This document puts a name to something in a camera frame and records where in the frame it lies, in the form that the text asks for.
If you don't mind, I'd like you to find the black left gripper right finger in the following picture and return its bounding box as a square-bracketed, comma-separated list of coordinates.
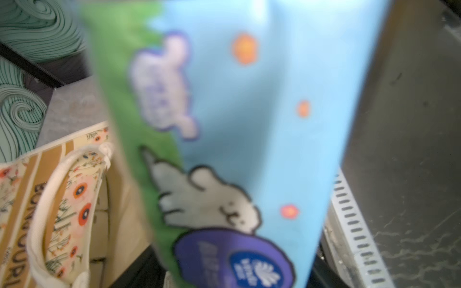
[306, 255, 348, 288]

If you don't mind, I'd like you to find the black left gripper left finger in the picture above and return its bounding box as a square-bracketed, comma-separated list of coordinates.
[110, 246, 166, 288]

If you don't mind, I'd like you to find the floral canvas tote bag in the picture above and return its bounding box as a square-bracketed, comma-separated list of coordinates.
[0, 120, 152, 288]

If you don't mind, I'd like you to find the light blue puppy tissue pack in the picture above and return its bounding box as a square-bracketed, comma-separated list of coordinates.
[78, 1, 390, 288]

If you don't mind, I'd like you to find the white slotted cable duct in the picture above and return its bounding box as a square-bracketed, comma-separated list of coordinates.
[324, 170, 395, 288]

